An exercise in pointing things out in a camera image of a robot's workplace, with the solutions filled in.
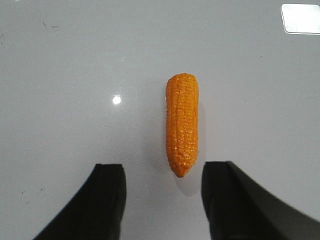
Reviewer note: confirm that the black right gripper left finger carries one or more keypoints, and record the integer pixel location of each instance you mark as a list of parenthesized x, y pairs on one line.
[(95, 212)]

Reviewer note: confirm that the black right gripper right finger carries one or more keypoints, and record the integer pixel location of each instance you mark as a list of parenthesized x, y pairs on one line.
[(238, 208)]

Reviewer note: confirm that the orange corn cob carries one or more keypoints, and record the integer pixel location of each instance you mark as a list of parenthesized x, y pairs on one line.
[(182, 114)]

